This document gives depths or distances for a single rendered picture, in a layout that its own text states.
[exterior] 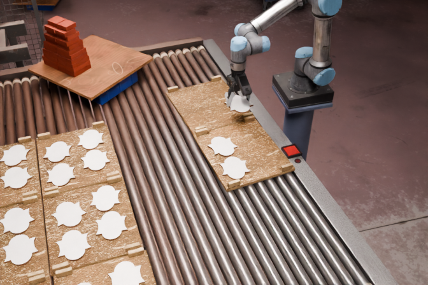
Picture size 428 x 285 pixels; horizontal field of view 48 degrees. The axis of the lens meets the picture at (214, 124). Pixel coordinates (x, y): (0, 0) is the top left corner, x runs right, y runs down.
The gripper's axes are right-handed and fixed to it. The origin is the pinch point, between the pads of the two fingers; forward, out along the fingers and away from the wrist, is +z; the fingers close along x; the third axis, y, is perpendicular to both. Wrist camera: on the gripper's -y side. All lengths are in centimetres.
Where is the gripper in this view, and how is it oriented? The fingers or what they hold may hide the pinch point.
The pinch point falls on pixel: (238, 104)
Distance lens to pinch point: 241.6
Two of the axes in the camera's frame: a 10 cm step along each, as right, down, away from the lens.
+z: 0.0, 7.9, 6.2
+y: -4.0, -5.6, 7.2
